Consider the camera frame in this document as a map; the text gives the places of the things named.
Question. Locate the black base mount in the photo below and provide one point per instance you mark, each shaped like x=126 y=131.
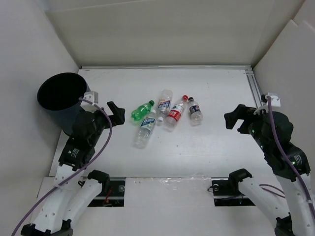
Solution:
x=225 y=196
x=113 y=196

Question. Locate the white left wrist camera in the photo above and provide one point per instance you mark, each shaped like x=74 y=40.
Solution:
x=89 y=100

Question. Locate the clear bottle black cap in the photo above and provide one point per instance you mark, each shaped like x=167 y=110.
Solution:
x=196 y=115

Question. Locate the aluminium rail right side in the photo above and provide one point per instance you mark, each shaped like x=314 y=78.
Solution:
x=253 y=86

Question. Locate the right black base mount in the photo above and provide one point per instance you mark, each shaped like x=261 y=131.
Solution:
x=225 y=196

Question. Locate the clear bottle red label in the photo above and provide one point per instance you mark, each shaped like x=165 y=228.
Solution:
x=175 y=113

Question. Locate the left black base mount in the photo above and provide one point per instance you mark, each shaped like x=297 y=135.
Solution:
x=113 y=196

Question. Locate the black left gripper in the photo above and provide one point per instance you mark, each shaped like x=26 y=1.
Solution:
x=118 y=116

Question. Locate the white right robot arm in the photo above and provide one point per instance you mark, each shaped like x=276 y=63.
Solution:
x=290 y=166

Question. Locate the green plastic bottle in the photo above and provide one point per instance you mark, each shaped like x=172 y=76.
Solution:
x=142 y=110

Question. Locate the clear bottle orange blue label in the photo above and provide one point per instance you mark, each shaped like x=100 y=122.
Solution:
x=164 y=104

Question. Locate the dark round plastic bin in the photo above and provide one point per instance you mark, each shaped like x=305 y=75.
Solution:
x=59 y=98

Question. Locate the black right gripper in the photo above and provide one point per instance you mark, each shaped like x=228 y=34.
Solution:
x=240 y=111

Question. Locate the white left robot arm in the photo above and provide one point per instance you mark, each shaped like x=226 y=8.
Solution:
x=66 y=201

